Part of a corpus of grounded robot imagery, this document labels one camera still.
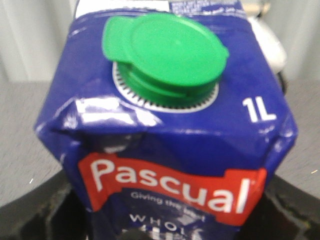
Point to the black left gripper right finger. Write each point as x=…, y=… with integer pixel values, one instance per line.
x=284, y=212

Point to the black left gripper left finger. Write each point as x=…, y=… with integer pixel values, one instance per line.
x=52, y=211

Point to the blue white milk carton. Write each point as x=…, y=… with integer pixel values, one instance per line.
x=166, y=118

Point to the white mug black handle right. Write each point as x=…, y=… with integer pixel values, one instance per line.
x=271, y=47

